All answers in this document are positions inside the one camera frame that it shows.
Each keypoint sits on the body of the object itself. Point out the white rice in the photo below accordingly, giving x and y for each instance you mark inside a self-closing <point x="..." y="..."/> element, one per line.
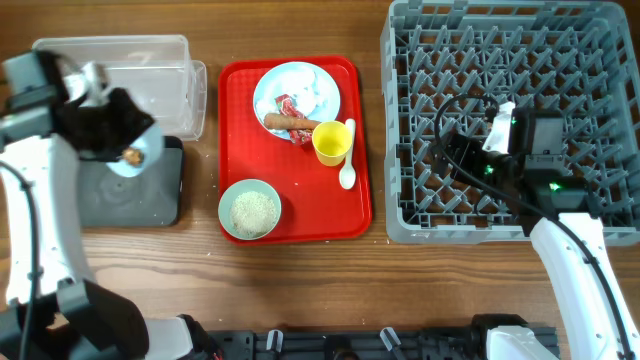
<point x="253" y="214"/>

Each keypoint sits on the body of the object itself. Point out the light blue plate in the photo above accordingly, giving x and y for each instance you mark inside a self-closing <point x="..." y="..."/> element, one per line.
<point x="328" y="90"/>

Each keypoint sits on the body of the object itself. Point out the red serving tray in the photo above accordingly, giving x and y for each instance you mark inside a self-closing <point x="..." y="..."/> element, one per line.
<point x="314" y="205"/>

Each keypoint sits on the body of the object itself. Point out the clear plastic bin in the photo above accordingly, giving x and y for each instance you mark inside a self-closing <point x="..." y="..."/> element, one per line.
<point x="156" y="70"/>

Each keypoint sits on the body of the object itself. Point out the yellow plastic cup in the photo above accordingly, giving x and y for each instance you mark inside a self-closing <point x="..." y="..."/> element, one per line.
<point x="331" y="141"/>

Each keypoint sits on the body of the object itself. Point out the light blue bowl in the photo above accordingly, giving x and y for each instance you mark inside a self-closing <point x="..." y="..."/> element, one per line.
<point x="151" y="143"/>

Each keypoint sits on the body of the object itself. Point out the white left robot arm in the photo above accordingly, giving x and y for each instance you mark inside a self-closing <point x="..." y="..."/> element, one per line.
<point x="57" y="116"/>

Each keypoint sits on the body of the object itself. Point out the white plastic spoon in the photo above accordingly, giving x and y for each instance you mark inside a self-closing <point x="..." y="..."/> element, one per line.
<point x="347" y="174"/>

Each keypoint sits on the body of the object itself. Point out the red snack wrapper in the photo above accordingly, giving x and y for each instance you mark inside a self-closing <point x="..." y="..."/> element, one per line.
<point x="286" y="107"/>

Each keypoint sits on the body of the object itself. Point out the brown food scrap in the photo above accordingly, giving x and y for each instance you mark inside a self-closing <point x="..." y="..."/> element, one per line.
<point x="133" y="156"/>

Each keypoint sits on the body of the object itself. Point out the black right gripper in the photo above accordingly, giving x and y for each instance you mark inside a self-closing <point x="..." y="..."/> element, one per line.
<point x="469" y="149"/>

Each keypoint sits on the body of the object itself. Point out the brown sausage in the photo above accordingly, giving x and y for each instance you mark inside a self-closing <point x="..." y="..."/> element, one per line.
<point x="275" y="121"/>

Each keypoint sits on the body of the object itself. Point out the grey dishwasher rack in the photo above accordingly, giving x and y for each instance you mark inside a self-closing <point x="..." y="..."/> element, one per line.
<point x="573" y="57"/>

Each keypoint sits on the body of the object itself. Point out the green bowl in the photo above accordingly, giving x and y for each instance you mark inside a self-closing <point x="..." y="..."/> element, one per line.
<point x="235" y="190"/>

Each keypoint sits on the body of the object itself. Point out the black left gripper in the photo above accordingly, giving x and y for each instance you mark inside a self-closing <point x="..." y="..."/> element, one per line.
<point x="136" y="120"/>

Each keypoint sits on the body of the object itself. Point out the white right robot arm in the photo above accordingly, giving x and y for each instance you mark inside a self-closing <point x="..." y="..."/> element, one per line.
<point x="521" y="163"/>

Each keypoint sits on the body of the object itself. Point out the black waste tray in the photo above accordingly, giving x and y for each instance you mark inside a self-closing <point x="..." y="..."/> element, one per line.
<point x="151" y="199"/>

